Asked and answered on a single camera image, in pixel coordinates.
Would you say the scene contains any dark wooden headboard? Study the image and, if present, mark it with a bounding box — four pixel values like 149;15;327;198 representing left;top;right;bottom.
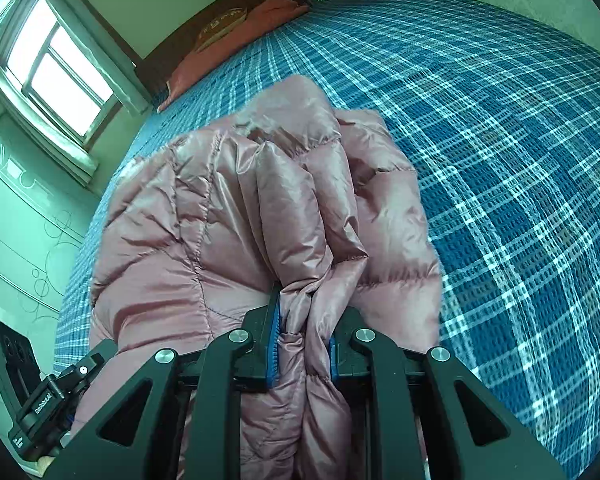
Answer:
136;0;317;107

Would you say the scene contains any wardrobe with circle-patterned doors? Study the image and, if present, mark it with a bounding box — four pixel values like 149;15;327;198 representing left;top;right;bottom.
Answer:
0;110;101;376

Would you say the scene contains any pale window curtain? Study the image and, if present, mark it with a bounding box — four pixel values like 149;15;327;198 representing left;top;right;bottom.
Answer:
45;0;153;116

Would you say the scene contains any red pillow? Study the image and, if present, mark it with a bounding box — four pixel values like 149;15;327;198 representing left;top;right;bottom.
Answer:
156;0;311;112

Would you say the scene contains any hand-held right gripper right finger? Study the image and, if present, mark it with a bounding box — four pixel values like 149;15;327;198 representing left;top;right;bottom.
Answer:
328;306;567;480

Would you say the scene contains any bed with blue plaid sheet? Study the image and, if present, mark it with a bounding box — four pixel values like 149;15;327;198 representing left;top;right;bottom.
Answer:
55;0;600;471

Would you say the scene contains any window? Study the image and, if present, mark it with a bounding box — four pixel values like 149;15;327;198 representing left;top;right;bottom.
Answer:
0;0;123;148

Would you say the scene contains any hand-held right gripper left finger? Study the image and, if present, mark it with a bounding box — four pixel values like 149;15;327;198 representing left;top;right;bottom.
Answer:
45;282;286;480

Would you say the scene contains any brown printed cushion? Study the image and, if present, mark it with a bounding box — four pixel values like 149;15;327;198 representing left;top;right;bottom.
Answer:
194;7;253;54

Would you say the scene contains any pink quilted down jacket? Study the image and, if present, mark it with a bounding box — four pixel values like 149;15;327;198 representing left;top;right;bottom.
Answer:
70;74;443;480

